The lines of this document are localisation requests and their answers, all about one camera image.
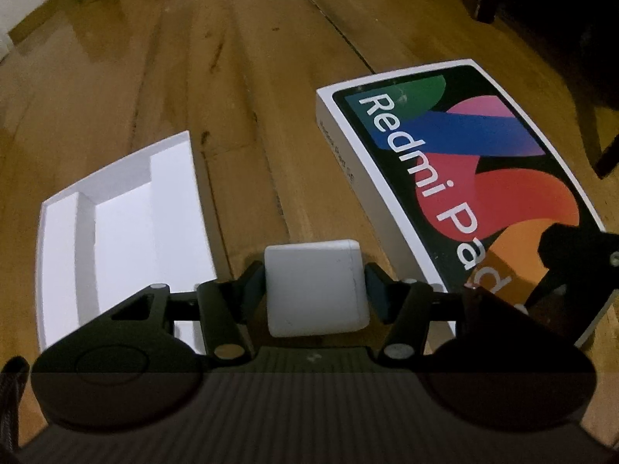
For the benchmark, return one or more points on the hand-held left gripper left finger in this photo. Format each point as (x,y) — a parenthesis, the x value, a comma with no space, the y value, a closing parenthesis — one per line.
(255,284)

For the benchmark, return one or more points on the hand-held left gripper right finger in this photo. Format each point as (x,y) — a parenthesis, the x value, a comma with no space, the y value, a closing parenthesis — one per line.
(376,295)

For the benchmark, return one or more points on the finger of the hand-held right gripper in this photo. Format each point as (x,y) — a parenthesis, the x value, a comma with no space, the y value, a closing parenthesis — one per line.
(575,256)

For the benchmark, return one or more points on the white charger block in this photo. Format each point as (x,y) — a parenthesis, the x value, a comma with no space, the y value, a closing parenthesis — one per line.
(314,287)

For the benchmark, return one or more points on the white box tray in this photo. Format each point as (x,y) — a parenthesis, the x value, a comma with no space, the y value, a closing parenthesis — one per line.
(125,241)

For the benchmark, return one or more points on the dark chair leg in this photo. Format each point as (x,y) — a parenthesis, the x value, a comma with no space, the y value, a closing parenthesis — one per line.
(609,154)

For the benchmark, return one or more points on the colourful tablet box lid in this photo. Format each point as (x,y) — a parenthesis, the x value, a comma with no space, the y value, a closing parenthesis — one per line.
(464,154)

